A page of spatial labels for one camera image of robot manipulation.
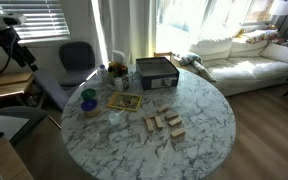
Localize grey throw blanket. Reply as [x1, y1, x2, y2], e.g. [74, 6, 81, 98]
[178, 52, 218, 83]

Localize grey office chair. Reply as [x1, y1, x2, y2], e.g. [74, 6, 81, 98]
[33, 41, 99, 111]

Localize wooden desk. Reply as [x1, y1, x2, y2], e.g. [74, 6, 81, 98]
[0, 71, 36, 102]

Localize cream curtain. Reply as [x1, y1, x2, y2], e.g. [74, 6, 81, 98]
[90, 0, 158, 64]

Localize wire condiment basket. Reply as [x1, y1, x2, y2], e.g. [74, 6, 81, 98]
[97, 61, 132, 93]

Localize white bottle blue cap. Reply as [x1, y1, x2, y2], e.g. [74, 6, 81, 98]
[98, 64, 109, 85]

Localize floral cushion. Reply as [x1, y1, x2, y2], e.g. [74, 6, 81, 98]
[240, 29, 280, 45]

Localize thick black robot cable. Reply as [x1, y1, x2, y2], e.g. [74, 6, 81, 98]
[0, 31, 20, 84]

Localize dark grey armchair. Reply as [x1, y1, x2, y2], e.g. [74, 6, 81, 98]
[0, 105, 49, 148]

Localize white sofa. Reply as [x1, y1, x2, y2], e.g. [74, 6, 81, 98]
[188, 29, 288, 98]

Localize white cushion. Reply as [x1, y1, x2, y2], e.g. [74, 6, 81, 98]
[259, 42, 288, 66]

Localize small white jar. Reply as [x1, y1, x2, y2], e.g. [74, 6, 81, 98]
[113, 77, 124, 93]

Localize small wooden block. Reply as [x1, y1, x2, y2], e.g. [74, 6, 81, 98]
[154, 115, 164, 129]
[143, 113, 158, 120]
[145, 118, 156, 132]
[156, 104, 170, 114]
[170, 127, 187, 139]
[165, 111, 180, 120]
[168, 116, 184, 127]

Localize wooden chair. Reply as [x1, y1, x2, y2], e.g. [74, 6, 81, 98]
[153, 50, 174, 63]

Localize white paper sheet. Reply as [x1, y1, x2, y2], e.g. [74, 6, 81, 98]
[0, 114, 30, 141]

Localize wooden cutting board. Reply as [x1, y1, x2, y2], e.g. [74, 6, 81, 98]
[106, 91, 144, 113]

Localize green round can lid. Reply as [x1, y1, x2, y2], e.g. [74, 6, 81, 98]
[80, 88, 97, 101]

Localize white window blinds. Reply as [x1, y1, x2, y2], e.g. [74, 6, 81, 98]
[0, 0, 71, 42]

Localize clear plastic cup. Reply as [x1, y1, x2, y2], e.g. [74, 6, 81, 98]
[108, 110, 125, 126]

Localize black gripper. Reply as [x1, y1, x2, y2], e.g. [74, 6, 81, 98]
[0, 28, 38, 72]

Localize jar with yellow lid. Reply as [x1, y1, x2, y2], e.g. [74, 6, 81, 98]
[108, 61, 122, 76]

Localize dark blue cardboard box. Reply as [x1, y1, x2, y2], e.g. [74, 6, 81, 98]
[135, 56, 181, 91]

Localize tan brown can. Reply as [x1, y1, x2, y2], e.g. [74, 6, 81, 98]
[83, 108, 101, 119]

